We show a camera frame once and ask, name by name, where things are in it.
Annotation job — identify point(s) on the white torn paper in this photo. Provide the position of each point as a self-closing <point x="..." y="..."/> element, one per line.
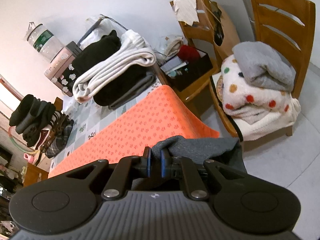
<point x="186" y="11"/>

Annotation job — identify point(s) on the black garment on top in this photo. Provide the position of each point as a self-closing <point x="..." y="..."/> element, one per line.
<point x="97" y="52"/>

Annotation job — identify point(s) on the white polka dot blanket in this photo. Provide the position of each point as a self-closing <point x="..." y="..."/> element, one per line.
<point x="256" y="111"/>

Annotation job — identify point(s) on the left stack dark clothes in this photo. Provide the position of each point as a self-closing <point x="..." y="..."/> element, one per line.
<point x="31" y="117"/>

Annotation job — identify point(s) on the black storage box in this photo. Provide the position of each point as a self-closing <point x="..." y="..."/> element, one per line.
<point x="181" y="74"/>

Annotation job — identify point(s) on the white plastic bag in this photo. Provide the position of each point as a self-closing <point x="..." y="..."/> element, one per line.
<point x="97" y="27"/>

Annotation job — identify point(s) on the black folded garment under towel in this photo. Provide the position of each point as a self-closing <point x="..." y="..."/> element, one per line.
<point x="115" y="89"/>

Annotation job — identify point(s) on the orange patterned mat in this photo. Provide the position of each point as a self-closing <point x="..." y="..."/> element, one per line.
<point x="160" y="115"/>

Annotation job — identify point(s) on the red item in box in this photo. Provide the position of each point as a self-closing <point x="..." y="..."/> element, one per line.
<point x="188" y="54"/>

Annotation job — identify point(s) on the brown paper bag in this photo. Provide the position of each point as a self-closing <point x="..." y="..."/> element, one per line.
<point x="225" y="36"/>

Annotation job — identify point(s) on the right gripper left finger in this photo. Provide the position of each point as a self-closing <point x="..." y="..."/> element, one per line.
<point x="123" y="173"/>

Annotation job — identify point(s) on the wooden chair with blanket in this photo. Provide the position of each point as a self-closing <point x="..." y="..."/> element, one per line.
<point x="288" y="26"/>

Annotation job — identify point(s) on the plaid folded garment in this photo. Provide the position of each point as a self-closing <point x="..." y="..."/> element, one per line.
<point x="60" y="141"/>

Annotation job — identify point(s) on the wooden chair at left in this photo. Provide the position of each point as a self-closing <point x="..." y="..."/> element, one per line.
<point x="34" y="175"/>

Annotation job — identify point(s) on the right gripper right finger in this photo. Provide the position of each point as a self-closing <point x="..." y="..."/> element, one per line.
<point x="184" y="169"/>

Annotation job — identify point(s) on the large water bottle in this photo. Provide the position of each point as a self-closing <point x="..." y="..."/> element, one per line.
<point x="43" y="41"/>

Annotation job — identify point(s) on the dark grey garment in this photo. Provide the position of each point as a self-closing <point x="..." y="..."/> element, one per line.
<point x="227" y="151"/>

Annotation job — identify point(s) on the checkered floral tablecloth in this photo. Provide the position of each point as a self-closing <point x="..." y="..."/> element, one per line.
<point x="90" y="119"/>

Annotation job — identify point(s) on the light grey folded fleece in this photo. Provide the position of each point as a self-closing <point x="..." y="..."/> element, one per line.
<point x="263" y="67"/>

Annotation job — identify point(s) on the grey folded garment bottom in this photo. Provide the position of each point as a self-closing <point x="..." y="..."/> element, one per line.
<point x="135" y="91"/>

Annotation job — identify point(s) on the pink sticker appliance box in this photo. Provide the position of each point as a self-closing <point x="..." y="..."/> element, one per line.
<point x="61" y="71"/>

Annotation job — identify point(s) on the left stack patterned clothes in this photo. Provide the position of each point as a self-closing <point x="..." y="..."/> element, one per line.
<point x="48" y="134"/>

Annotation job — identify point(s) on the wooden chair with box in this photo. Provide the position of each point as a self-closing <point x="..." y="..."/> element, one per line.
<point x="202" y="30"/>

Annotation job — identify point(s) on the white folded towel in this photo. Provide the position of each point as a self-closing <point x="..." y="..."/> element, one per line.
<point x="134" y="50"/>

